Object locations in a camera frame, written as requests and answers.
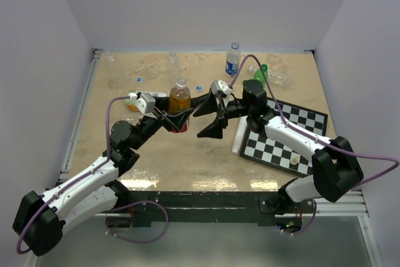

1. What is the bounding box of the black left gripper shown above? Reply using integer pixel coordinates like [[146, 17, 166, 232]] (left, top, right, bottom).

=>
[[131, 96, 193, 151]]

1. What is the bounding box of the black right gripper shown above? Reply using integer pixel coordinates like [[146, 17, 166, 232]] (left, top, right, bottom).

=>
[[194, 88, 253, 139]]

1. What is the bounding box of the gold label drink bottle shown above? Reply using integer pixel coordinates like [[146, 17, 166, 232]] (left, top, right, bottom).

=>
[[168, 77, 191, 113]]

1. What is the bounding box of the clear plastic bottle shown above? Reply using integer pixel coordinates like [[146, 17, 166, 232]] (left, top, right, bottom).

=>
[[167, 51, 181, 84]]

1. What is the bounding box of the clear crushed bottle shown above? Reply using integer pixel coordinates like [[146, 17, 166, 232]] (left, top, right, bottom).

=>
[[123, 116, 141, 124]]

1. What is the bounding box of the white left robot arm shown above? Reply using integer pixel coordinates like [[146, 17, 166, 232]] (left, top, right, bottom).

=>
[[12, 93, 194, 256]]

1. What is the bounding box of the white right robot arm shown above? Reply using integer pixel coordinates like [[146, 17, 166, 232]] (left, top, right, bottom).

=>
[[194, 79, 364, 213]]

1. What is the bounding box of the green tea label bottle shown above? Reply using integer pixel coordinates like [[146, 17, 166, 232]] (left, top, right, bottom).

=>
[[124, 90, 167, 112]]

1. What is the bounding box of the green plastic bottle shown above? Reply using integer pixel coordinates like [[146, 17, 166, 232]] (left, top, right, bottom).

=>
[[253, 64, 268, 83]]

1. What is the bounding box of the blue label water bottle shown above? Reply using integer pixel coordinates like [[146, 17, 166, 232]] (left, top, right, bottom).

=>
[[225, 42, 241, 76]]

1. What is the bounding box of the clear bottle back left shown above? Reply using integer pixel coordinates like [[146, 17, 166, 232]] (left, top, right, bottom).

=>
[[104, 51, 126, 84]]

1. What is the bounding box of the clear bottle lying right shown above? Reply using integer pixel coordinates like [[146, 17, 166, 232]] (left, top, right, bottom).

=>
[[248, 65, 292, 87]]

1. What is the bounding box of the white microphone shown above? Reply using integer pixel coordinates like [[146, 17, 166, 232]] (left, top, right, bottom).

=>
[[232, 116, 247, 154]]

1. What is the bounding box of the black white chessboard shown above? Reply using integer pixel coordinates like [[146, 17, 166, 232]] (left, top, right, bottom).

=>
[[239, 101, 328, 177]]

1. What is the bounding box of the cream chess piece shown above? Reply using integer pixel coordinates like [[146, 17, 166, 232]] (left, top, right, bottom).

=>
[[290, 155, 301, 165]]

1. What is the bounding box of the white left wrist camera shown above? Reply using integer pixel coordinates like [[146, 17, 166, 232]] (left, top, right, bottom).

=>
[[128, 92, 155, 115]]

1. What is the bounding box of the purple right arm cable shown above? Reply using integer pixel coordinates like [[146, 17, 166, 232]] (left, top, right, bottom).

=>
[[229, 54, 400, 186]]

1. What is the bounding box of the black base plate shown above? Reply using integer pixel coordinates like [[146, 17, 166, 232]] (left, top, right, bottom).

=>
[[107, 191, 313, 227]]

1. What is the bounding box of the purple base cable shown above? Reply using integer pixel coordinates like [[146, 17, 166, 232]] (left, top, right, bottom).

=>
[[105, 201, 169, 243]]

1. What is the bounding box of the aluminium frame rail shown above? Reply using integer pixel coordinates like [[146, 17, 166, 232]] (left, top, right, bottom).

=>
[[316, 191, 384, 266]]

